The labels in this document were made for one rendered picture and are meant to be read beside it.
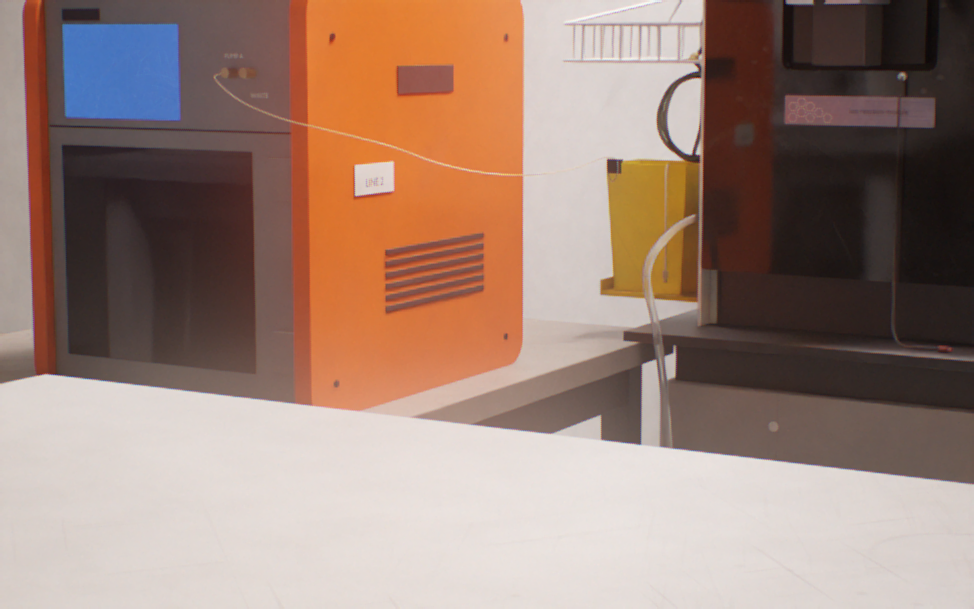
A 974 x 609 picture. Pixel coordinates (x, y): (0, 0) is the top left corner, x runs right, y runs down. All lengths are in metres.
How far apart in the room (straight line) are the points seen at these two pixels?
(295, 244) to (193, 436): 0.94
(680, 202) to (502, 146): 0.28
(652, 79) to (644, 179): 1.24
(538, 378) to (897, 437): 0.40
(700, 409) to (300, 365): 0.58
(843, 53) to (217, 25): 0.69
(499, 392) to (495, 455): 1.18
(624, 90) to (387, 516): 2.85
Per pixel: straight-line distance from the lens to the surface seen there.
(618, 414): 2.39
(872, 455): 2.14
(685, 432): 2.22
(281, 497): 0.76
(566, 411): 2.23
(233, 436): 0.88
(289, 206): 1.82
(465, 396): 1.96
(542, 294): 3.66
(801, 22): 2.20
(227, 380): 1.89
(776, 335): 2.21
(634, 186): 2.30
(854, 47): 2.10
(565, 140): 3.61
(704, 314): 2.27
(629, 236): 2.32
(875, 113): 2.16
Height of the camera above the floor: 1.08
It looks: 8 degrees down
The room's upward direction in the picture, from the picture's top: straight up
